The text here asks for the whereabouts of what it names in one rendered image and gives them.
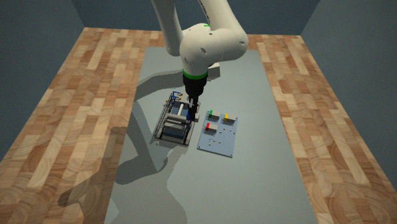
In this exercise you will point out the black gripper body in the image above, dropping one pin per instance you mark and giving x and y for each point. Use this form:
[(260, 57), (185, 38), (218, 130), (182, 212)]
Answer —
[(193, 93)]

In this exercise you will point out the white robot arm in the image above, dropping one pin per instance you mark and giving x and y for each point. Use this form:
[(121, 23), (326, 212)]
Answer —
[(222, 40)]

